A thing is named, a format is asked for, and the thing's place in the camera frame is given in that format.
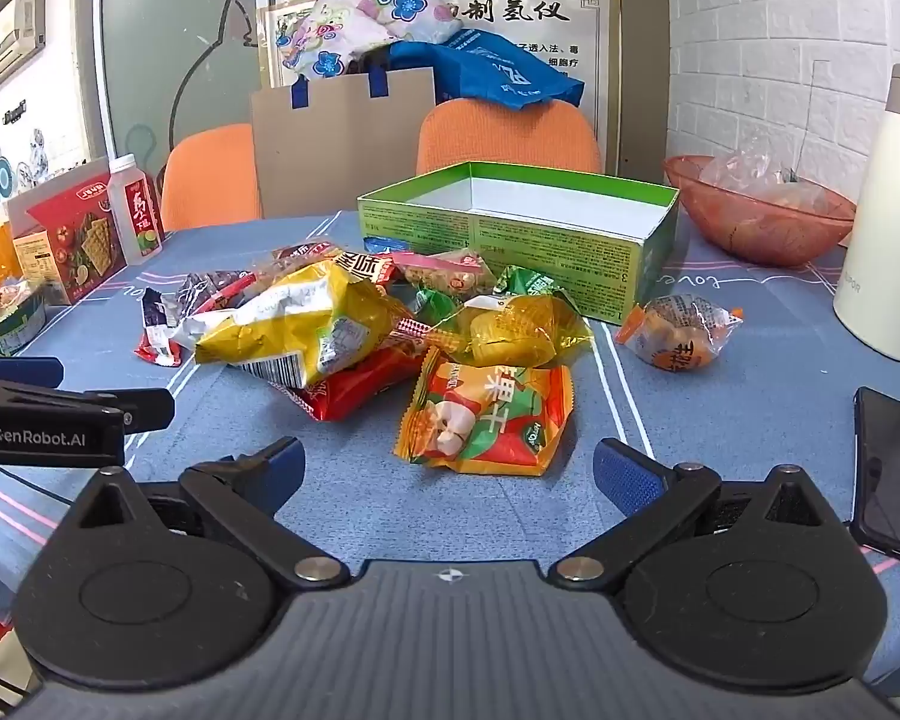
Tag blue bag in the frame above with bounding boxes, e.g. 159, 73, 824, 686
390, 28, 586, 110

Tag blue tablecloth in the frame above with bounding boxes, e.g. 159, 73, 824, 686
0, 210, 900, 698

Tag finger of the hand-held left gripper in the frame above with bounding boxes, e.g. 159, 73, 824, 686
0, 355, 65, 389
82, 388, 175, 434

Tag black lettered wall poster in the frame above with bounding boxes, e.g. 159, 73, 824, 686
259, 0, 622, 173

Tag green cardboard box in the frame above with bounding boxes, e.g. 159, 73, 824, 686
357, 161, 680, 327

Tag red plastic bowl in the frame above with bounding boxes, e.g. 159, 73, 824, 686
664, 155, 857, 267

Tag dark red date packet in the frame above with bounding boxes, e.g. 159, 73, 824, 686
172, 270, 260, 316

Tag small orange snack packet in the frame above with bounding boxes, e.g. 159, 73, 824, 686
615, 294, 743, 374

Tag clear plastic bags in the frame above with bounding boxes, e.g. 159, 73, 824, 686
701, 139, 833, 211

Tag clear peanut packet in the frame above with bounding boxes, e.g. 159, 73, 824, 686
255, 244, 342, 278

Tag floral cloth bag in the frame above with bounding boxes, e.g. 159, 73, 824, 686
281, 0, 458, 80

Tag black smartphone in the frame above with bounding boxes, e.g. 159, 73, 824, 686
849, 386, 900, 569

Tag red fried snack packet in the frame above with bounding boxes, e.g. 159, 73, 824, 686
334, 249, 395, 286

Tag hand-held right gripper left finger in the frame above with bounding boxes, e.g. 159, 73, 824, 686
45, 436, 352, 592

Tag white air conditioner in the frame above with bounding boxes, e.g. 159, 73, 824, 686
0, 0, 47, 102

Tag small green candy packet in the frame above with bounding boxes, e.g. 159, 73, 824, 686
412, 286, 458, 323

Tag brown cardboard box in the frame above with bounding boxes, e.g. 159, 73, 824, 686
251, 66, 437, 218

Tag pink snack packet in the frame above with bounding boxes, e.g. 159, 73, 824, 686
390, 249, 496, 297

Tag orange dried fruit packet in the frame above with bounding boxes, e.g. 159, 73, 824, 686
394, 349, 575, 477

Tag green snack tray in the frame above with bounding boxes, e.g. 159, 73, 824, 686
0, 281, 50, 357

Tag large yellow snack bag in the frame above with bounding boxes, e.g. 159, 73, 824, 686
195, 261, 421, 389

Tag red cracker box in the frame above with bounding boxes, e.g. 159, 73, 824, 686
6, 172, 128, 306

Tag white thermos jug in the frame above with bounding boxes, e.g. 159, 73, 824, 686
832, 64, 900, 365

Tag yellow transparent candy packet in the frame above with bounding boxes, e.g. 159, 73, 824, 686
427, 292, 593, 370

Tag pink drink bottle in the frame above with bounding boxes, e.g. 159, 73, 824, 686
107, 154, 164, 265

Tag red white snack packet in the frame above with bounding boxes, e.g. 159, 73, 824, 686
135, 289, 186, 368

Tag orange chair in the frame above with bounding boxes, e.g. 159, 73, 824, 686
416, 99, 602, 175
161, 124, 263, 230

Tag green snack packet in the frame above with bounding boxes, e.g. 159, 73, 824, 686
495, 266, 571, 301

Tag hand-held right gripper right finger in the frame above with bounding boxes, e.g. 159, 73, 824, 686
549, 436, 852, 592

